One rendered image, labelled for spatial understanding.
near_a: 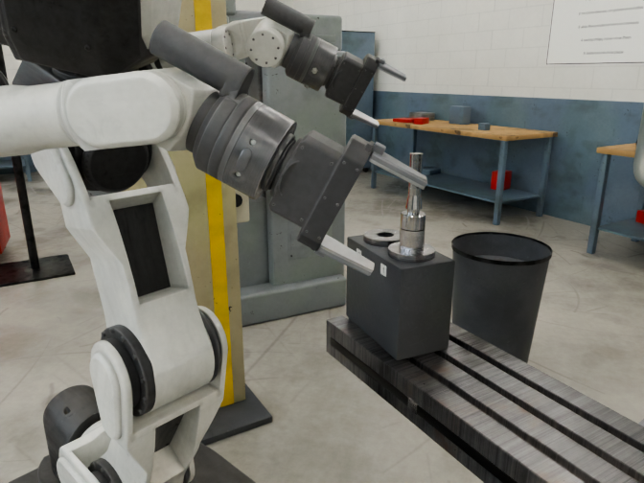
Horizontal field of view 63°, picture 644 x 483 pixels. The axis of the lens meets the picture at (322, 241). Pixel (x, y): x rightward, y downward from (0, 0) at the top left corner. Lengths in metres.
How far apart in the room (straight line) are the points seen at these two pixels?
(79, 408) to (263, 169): 0.89
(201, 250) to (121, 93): 1.66
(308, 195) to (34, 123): 0.28
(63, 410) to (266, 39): 0.87
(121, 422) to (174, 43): 0.56
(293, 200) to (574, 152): 5.45
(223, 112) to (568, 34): 5.60
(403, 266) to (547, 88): 5.22
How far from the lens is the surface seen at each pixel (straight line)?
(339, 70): 1.03
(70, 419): 1.28
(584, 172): 5.85
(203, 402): 0.94
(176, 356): 0.83
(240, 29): 1.09
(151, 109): 0.51
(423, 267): 0.98
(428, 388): 0.97
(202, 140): 0.51
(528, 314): 2.71
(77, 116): 0.55
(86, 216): 0.80
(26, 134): 0.61
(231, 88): 0.52
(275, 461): 2.23
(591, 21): 5.89
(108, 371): 0.83
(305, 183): 0.51
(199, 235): 2.12
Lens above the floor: 1.43
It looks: 18 degrees down
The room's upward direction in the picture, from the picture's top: straight up
